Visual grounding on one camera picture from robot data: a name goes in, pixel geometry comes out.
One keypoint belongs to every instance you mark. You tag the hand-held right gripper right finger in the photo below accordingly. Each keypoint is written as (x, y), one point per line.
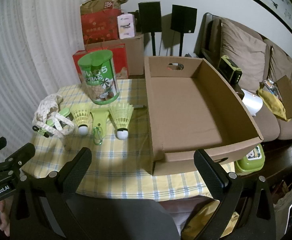
(208, 172)

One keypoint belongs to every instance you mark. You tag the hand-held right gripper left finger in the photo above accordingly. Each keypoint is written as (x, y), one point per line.
(79, 170)

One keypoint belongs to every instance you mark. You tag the floral cloth bag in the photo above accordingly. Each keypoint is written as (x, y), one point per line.
(45, 105)

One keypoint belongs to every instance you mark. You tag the yellow shuttlecock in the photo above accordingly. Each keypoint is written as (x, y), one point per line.
(121, 117)
(79, 115)

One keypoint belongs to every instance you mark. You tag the green snack can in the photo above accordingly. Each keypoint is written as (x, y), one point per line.
(97, 77)

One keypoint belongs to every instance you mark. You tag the person's left hand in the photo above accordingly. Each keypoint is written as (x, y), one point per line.
(3, 217)

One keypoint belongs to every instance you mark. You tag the yellow checked tablecloth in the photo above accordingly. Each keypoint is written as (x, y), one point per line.
(121, 160)

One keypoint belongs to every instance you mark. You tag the green lunch box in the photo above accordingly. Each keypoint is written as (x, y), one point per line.
(250, 161)

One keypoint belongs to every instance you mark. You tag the yellow plastic bag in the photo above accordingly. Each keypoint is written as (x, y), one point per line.
(206, 220)

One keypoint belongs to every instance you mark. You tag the brown sofa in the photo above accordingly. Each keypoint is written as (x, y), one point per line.
(268, 125)

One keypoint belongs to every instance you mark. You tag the white rounded device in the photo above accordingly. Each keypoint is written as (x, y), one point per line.
(252, 102)

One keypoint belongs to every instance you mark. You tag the beige shopping bag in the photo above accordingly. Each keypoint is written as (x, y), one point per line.
(285, 205)

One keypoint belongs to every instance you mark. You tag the yellow cloth bag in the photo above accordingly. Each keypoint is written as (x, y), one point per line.
(273, 105)

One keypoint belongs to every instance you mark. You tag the green and black device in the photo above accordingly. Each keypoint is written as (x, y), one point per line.
(229, 68)

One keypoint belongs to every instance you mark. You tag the white curtain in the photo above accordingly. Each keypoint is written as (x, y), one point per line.
(23, 42)

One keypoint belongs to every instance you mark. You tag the small flat cardboard box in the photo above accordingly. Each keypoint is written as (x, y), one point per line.
(289, 97)

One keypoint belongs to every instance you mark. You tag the red gift box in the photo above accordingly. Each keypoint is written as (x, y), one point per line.
(119, 60)

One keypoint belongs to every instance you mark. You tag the large brown cushion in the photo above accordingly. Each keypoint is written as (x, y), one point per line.
(243, 52)

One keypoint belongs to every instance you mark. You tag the closed brown cardboard box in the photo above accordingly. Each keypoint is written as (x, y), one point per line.
(136, 55)

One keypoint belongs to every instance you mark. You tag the medium brown cushion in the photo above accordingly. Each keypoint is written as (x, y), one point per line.
(280, 65)

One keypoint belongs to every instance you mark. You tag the black speaker stand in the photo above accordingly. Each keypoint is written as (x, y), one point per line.
(153, 43)
(181, 43)

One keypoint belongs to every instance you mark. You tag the red gift bag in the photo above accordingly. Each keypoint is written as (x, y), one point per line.
(99, 26)

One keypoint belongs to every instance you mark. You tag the white and pink box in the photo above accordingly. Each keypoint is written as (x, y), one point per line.
(126, 26)

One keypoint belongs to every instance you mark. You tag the black speaker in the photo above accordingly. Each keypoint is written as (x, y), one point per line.
(149, 17)
(183, 18)

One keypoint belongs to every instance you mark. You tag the brown paper bag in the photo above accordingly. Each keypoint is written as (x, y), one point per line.
(103, 1)

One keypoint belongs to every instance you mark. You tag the framed painting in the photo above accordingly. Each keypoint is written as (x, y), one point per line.
(273, 2)

